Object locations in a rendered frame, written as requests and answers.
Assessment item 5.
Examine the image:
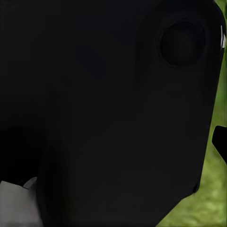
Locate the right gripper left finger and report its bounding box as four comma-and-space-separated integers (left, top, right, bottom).
0, 126, 25, 183

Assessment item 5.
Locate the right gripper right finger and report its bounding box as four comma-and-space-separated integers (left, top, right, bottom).
212, 126, 227, 164

